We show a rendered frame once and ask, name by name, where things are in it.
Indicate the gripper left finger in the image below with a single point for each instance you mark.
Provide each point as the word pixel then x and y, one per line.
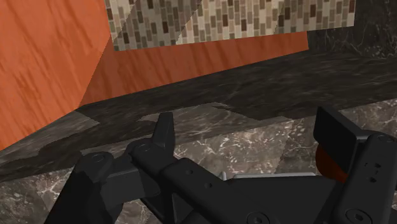
pixel 192 183

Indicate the orange wooden cabinet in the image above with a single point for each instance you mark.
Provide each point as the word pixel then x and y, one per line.
pixel 40 62

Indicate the red round object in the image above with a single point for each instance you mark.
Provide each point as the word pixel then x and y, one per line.
pixel 328 164

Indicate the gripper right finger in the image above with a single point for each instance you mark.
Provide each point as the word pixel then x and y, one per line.
pixel 369 180

